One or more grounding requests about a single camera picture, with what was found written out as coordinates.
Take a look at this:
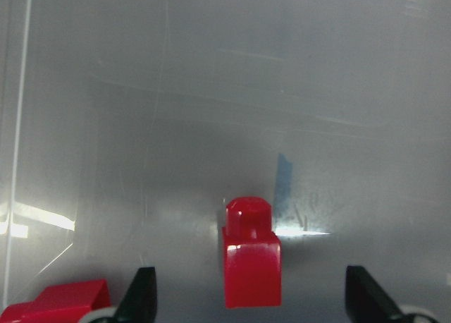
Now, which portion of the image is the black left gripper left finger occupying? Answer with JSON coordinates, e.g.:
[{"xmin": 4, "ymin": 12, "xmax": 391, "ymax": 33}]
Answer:
[{"xmin": 114, "ymin": 267, "xmax": 157, "ymax": 323}]

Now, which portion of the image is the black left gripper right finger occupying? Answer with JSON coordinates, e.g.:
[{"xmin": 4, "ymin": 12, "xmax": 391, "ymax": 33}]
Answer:
[{"xmin": 345, "ymin": 266, "xmax": 409, "ymax": 323}]

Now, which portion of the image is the red block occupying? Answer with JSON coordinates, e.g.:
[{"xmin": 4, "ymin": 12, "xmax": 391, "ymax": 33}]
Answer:
[
  {"xmin": 1, "ymin": 279, "xmax": 111, "ymax": 323},
  {"xmin": 222, "ymin": 196, "xmax": 282, "ymax": 309}
]

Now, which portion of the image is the red block in box corner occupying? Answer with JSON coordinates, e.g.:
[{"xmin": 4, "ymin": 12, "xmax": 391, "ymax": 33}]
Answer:
[{"xmin": 1, "ymin": 279, "xmax": 111, "ymax": 323}]

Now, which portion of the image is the clear plastic storage box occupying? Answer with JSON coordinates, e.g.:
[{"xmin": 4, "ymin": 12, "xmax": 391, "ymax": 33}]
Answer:
[{"xmin": 1, "ymin": 0, "xmax": 450, "ymax": 322}]

